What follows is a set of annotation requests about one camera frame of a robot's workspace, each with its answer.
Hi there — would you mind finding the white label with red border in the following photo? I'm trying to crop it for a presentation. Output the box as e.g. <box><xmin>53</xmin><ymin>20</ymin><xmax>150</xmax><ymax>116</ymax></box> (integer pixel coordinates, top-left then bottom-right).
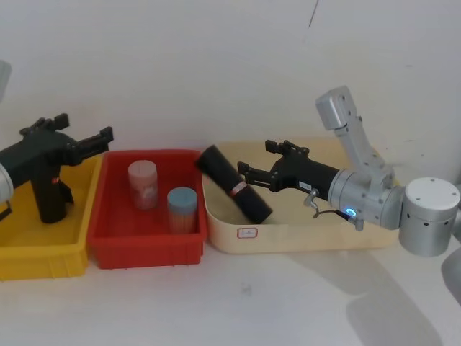
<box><xmin>236</xmin><ymin>226</ymin><xmax>259</xmax><ymax>240</ymax></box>

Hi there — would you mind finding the thin dark gripper cable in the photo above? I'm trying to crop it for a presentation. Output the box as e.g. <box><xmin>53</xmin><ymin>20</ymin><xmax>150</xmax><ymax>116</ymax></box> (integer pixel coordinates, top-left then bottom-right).
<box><xmin>304</xmin><ymin>188</ymin><xmax>362</xmax><ymax>231</ymax></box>

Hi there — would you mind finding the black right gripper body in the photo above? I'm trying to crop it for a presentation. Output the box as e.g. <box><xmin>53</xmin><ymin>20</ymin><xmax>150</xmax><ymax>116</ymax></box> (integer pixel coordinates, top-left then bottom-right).
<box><xmin>269</xmin><ymin>156</ymin><xmax>341</xmax><ymax>203</ymax></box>

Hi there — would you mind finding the black upright tool, red mark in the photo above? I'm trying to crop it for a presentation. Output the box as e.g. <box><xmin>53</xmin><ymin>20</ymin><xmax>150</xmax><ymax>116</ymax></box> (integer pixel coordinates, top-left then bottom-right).
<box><xmin>30</xmin><ymin>164</ymin><xmax>75</xmax><ymax>225</ymax></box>

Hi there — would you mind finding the clear jar with blue lid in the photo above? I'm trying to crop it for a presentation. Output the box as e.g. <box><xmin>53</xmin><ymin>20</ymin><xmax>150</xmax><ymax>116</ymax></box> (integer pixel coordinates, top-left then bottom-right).
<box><xmin>166</xmin><ymin>187</ymin><xmax>200</xmax><ymax>235</ymax></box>

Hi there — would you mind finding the cream shallow tray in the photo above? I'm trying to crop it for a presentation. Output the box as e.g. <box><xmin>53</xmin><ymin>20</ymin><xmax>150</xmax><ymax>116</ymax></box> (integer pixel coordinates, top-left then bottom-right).
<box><xmin>200</xmin><ymin>140</ymin><xmax>401</xmax><ymax>256</ymax></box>

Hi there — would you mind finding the clear jar with pink lid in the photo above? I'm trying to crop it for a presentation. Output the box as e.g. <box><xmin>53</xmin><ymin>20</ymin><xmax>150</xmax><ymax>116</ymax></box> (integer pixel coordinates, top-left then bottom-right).
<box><xmin>127</xmin><ymin>160</ymin><xmax>160</xmax><ymax>210</ymax></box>

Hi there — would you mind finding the black roll with red band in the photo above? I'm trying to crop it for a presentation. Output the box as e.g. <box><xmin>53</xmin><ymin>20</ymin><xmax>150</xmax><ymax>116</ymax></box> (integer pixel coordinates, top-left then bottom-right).
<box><xmin>194</xmin><ymin>143</ymin><xmax>274</xmax><ymax>225</ymax></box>

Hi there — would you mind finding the yellow plastic bin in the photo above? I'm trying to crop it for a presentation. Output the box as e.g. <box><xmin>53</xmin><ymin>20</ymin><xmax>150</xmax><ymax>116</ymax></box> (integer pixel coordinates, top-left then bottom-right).
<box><xmin>0</xmin><ymin>151</ymin><xmax>104</xmax><ymax>283</ymax></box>

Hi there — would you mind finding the red plastic bin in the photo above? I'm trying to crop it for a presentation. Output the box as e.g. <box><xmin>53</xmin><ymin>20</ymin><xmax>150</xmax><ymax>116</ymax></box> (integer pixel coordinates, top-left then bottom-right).
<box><xmin>87</xmin><ymin>148</ymin><xmax>210</xmax><ymax>271</ymax></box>

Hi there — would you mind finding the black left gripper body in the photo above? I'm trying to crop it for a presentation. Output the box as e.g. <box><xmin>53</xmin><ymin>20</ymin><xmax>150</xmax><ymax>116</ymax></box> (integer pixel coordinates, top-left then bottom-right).
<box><xmin>0</xmin><ymin>124</ymin><xmax>79</xmax><ymax>188</ymax></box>

